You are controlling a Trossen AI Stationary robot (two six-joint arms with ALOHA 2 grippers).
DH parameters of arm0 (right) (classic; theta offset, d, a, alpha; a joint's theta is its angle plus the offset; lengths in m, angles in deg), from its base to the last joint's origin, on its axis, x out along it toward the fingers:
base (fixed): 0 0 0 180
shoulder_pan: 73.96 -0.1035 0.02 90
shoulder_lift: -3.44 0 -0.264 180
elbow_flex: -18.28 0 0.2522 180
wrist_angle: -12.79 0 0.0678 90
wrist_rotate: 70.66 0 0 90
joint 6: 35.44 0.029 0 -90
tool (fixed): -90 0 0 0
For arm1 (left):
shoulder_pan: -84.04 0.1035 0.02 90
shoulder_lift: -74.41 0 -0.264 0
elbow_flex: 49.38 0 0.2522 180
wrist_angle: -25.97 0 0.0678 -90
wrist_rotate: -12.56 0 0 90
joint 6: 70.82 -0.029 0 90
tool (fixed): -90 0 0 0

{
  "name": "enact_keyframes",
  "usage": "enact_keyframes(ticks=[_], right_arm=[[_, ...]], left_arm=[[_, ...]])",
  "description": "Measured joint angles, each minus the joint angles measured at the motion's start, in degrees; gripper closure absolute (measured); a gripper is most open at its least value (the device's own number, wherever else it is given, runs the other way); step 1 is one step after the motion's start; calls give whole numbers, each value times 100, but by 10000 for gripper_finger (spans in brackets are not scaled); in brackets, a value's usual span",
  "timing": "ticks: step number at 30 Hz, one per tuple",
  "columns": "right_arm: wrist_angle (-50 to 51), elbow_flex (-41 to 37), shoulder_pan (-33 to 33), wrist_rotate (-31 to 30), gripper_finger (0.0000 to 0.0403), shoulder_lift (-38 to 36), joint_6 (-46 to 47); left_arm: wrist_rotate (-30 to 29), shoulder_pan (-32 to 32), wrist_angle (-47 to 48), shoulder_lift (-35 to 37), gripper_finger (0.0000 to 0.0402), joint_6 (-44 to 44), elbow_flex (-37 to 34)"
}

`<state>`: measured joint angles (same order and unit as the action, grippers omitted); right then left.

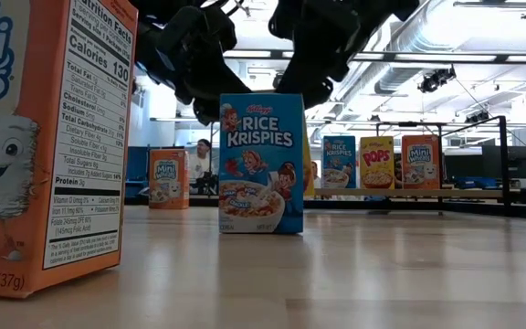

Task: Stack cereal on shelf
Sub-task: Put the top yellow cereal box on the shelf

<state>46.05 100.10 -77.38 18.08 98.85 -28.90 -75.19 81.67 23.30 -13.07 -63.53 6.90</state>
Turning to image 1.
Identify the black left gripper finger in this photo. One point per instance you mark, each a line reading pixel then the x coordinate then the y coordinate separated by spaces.
pixel 207 112
pixel 222 84

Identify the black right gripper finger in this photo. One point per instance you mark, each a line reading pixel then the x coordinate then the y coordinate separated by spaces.
pixel 320 89
pixel 292 75

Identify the blue Rice Krispies cereal box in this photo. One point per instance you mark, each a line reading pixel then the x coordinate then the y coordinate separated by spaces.
pixel 339 162
pixel 261 164

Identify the orange Mini-Wheats cereal box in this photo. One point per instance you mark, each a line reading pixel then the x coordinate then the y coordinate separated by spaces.
pixel 420 162
pixel 39 137
pixel 168 179

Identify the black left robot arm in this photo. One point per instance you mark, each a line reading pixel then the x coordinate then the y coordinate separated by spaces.
pixel 153 9

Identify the background black robot arm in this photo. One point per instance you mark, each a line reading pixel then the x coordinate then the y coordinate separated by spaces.
pixel 206 183

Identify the wooden shelf board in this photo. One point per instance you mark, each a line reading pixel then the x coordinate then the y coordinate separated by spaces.
pixel 464 194

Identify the person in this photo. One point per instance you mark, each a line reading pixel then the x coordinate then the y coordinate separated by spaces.
pixel 200 162
pixel 316 176

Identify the blue room partition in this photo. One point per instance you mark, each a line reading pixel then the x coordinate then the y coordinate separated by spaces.
pixel 136 169

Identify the black track spotlight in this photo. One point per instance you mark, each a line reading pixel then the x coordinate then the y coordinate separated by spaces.
pixel 477 117
pixel 436 80

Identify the black computer monitor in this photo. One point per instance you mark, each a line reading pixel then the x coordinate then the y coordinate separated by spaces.
pixel 461 166
pixel 509 162

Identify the blue background bin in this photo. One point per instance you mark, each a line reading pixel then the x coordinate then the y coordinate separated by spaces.
pixel 475 183

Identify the silver ventilation duct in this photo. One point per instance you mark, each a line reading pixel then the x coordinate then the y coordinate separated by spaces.
pixel 404 68

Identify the black metal shelf frame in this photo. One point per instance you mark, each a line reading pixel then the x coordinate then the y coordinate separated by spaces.
pixel 502 160

